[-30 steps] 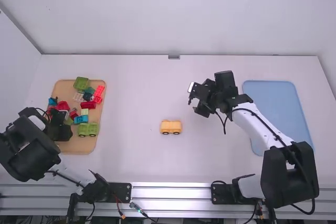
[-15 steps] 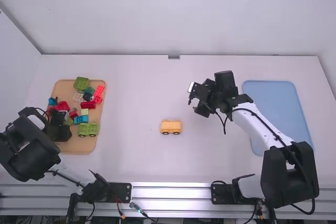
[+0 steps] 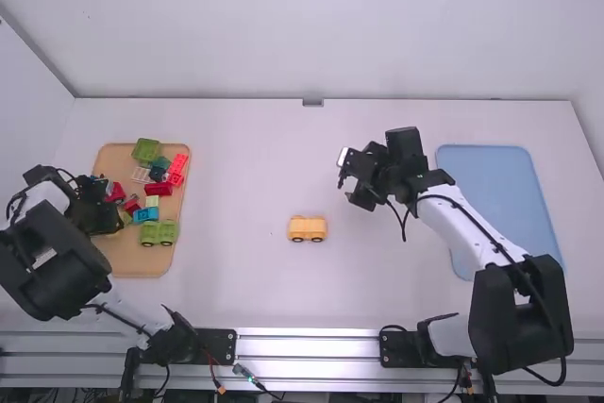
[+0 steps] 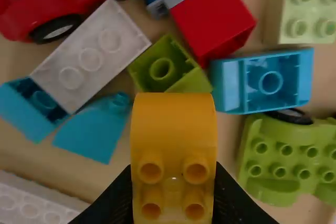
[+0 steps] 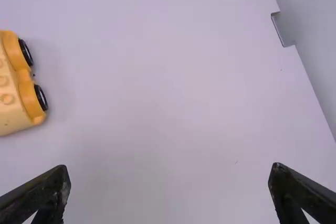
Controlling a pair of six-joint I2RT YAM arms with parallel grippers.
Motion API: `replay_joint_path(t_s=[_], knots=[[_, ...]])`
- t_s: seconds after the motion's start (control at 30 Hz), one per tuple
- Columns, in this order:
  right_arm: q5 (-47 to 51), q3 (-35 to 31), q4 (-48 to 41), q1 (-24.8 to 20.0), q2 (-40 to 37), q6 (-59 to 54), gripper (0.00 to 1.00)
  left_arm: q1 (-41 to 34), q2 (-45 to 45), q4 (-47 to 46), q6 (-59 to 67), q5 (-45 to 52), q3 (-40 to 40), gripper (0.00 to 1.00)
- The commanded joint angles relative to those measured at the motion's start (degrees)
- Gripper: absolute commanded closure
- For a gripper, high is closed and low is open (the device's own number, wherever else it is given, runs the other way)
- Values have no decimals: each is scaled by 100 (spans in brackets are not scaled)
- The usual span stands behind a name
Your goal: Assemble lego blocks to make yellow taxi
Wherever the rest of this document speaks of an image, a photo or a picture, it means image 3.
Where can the cyan toy brick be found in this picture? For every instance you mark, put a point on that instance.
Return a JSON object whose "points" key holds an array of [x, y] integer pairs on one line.
{"points": [[145, 215]]}

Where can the small red toy brick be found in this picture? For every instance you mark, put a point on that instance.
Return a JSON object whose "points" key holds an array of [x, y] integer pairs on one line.
{"points": [[132, 207]]}

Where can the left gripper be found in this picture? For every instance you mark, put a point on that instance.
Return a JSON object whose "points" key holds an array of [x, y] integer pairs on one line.
{"points": [[92, 214]]}

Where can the pink red toy brick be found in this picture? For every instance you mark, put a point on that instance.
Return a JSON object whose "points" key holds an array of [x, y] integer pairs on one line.
{"points": [[178, 169]]}

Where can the silver rails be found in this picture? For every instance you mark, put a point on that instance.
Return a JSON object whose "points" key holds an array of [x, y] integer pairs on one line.
{"points": [[307, 351]]}

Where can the pale green toy brick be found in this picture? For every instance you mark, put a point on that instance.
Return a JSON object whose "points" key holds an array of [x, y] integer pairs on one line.
{"points": [[151, 202]]}

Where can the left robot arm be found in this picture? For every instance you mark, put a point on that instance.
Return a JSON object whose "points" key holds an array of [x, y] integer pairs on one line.
{"points": [[47, 252]]}

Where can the blue mat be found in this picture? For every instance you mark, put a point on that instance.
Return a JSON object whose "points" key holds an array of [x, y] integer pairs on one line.
{"points": [[500, 195]]}

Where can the tan tray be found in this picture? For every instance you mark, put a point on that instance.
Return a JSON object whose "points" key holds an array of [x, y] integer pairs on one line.
{"points": [[137, 259]]}

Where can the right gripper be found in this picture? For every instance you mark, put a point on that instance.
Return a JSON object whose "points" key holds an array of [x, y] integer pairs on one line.
{"points": [[370, 167]]}

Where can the clear toy brick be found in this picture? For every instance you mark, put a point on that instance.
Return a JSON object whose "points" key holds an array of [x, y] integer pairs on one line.
{"points": [[140, 174]]}

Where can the green toy car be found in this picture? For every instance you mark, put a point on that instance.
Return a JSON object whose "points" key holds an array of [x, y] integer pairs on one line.
{"points": [[158, 232]]}

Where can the dark teal toy brick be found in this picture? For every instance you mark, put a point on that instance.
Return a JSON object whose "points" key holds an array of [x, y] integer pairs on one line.
{"points": [[159, 168]]}

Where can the yellow toy car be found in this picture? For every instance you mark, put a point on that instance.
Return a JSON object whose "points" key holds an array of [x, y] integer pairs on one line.
{"points": [[307, 228]]}

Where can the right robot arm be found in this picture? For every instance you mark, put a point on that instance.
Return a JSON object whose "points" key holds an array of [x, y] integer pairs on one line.
{"points": [[458, 214]]}

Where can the lime green toy brick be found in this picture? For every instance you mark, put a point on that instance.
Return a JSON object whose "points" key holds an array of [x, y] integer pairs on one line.
{"points": [[145, 149]]}

